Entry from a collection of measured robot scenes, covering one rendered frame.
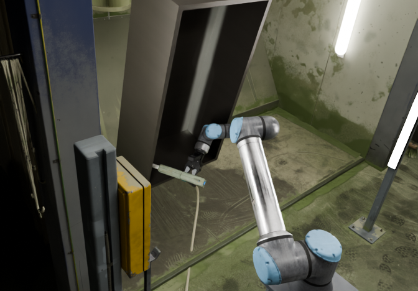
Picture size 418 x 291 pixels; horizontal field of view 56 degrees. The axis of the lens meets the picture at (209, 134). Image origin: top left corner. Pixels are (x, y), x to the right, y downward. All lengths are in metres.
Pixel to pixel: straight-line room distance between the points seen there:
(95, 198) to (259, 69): 3.59
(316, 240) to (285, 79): 2.80
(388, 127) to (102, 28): 2.56
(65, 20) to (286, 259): 1.13
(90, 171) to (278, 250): 1.01
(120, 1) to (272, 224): 1.98
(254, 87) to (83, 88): 3.04
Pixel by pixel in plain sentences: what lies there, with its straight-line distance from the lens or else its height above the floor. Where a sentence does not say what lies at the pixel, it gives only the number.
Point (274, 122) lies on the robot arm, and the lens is 1.85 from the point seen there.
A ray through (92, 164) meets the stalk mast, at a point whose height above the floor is 1.62.
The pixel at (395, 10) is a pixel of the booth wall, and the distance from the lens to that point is 3.55.
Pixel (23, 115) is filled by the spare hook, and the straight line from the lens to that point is 1.30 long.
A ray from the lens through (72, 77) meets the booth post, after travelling 1.23.
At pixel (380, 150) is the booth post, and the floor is 0.20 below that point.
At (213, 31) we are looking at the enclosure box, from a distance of 2.47.
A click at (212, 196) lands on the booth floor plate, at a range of 3.07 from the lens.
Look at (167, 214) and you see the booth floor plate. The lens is 2.90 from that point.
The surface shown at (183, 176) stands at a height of 0.58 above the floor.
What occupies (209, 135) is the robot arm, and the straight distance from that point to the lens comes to 2.32.
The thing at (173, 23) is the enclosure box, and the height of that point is 1.55.
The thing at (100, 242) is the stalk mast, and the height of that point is 1.42.
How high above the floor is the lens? 2.06
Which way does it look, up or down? 32 degrees down
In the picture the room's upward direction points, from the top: 6 degrees clockwise
